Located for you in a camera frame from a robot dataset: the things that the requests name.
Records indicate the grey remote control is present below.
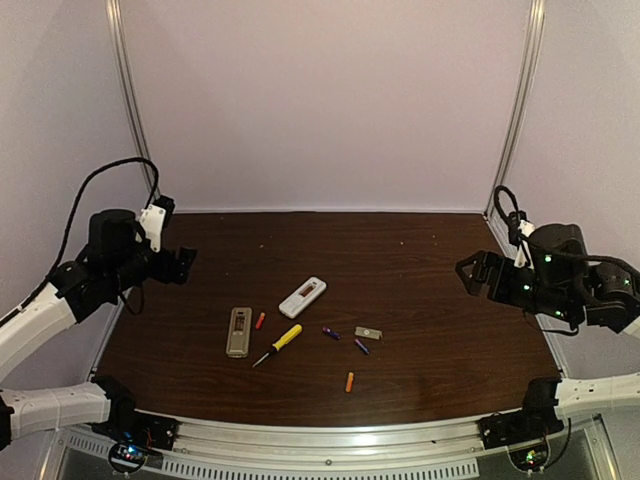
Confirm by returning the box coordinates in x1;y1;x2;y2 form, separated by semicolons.
225;307;253;359

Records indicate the red battery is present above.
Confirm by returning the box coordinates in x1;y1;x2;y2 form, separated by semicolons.
255;312;266;330

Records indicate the grey battery cover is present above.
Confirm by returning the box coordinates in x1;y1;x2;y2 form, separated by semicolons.
354;326;383;341

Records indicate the purple battery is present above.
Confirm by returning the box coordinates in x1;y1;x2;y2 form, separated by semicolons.
354;338;370;355
322;327;341;340

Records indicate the white remote control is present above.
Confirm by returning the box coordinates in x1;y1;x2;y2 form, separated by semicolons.
278;276;327;319

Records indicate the yellow handled screwdriver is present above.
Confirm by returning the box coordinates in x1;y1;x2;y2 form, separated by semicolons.
252;324;303;368

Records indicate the orange battery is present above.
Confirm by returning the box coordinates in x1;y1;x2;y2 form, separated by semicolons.
345;372;355;393

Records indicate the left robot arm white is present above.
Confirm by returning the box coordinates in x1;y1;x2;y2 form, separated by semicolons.
1;197;197;447

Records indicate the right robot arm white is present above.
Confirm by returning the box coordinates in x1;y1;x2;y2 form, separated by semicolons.
455;222;639;419

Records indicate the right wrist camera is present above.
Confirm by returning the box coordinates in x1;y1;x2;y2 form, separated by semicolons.
507;211;535;270

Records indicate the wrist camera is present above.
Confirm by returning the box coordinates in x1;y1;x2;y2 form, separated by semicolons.
136;195;175;253
507;211;535;270

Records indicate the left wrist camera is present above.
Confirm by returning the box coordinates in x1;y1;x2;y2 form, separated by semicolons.
136;195;175;253

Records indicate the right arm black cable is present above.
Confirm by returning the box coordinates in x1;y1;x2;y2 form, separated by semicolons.
493;185;640;336

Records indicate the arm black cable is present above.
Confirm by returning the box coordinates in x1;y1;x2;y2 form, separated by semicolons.
14;157;161;316
493;185;640;336

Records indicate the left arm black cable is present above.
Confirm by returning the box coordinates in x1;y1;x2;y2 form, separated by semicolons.
14;157;161;316

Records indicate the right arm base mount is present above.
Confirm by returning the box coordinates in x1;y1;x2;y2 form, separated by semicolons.
477;408;564;450

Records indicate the right aluminium frame post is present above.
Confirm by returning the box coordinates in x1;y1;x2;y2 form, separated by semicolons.
491;0;546;189

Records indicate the aluminium frame post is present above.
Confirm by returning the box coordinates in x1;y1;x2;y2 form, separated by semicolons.
104;0;167;220
491;0;546;189

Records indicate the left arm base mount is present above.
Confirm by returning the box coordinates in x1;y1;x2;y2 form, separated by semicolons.
90;410;179;451

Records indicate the aluminium front rail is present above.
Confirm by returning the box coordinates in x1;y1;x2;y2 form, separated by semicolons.
49;417;611;480

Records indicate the left aluminium frame post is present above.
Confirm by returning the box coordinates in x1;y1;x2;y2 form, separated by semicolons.
104;0;167;220

